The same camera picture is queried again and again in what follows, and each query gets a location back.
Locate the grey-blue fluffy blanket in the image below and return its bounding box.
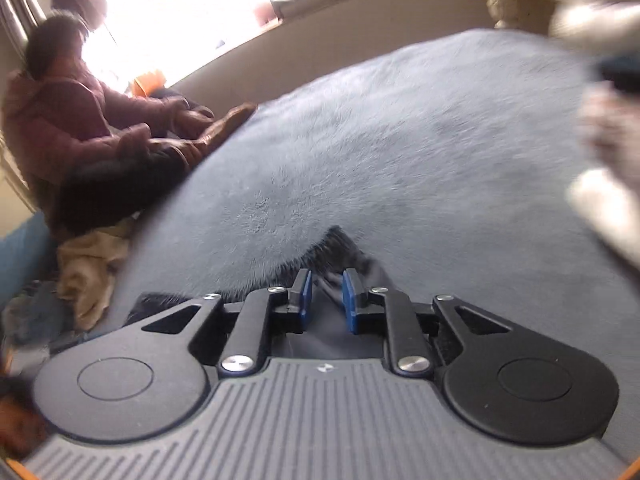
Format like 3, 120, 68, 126
107, 29, 632, 466

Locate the beige cloth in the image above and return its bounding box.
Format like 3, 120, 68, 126
54, 220, 136, 332

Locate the dark garment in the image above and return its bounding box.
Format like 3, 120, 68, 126
127, 226, 401, 361

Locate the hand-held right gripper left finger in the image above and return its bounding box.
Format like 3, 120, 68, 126
141, 269, 314, 377

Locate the beige figure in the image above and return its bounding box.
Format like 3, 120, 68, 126
486, 0, 526, 30

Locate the orange object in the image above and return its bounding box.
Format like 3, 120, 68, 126
131, 70, 166, 98

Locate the blue cloth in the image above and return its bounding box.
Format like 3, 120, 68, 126
0, 210, 58, 306

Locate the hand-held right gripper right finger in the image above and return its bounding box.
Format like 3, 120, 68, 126
343, 269, 513, 377

